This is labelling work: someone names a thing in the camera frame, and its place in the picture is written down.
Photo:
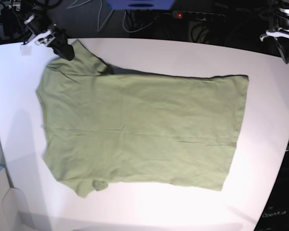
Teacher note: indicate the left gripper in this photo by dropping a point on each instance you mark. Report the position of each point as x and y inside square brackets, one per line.
[277, 39]

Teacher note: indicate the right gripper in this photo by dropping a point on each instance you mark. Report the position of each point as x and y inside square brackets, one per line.
[57, 40]

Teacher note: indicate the green T-shirt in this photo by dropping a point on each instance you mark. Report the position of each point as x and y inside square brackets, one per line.
[104, 128]

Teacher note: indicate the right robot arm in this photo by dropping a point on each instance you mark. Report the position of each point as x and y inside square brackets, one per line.
[32, 17]

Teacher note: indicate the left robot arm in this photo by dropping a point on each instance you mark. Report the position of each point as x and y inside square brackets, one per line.
[277, 16]

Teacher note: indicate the blue box at top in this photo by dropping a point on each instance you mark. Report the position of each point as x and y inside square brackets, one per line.
[141, 4]

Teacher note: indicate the black OpenArm base box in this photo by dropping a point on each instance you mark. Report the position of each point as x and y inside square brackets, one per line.
[275, 216]

